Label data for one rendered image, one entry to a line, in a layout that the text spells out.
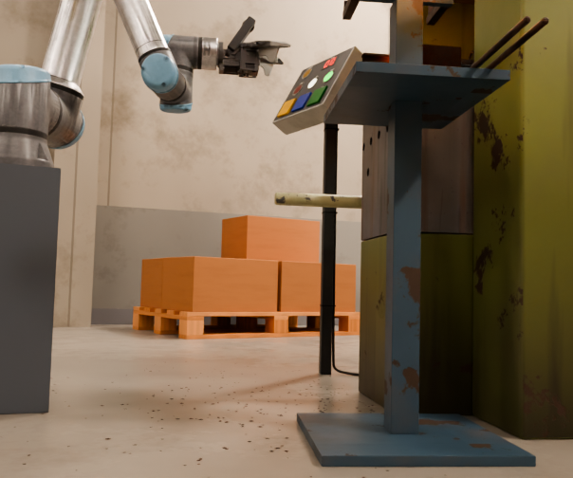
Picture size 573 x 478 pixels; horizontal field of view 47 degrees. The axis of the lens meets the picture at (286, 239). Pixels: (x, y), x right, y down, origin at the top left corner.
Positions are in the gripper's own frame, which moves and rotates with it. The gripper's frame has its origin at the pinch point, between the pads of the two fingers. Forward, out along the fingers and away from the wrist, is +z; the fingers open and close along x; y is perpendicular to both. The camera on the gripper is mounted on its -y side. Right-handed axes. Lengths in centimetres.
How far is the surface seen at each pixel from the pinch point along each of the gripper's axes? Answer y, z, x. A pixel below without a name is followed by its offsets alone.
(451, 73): 27, 22, 68
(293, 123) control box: 6, 11, -59
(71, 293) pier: 77, -110, -294
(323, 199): 38, 18, -35
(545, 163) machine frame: 39, 53, 48
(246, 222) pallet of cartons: 24, 10, -273
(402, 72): 27, 13, 68
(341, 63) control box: -14, 26, -44
